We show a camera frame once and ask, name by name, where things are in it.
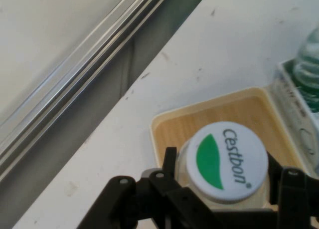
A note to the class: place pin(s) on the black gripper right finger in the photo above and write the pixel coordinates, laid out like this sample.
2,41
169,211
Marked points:
296,199

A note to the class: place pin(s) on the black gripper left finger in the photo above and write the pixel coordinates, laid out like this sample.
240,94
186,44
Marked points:
139,201

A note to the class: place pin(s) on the clear water bottle green label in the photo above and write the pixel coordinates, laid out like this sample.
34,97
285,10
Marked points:
309,64
224,159

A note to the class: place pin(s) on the white ByteDance cardboard box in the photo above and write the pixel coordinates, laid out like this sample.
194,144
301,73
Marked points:
294,109

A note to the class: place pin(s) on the wooden tray with cream rim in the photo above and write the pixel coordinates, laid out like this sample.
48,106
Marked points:
224,114

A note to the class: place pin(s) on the aluminium rail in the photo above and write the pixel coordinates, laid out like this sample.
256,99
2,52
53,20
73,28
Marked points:
74,71

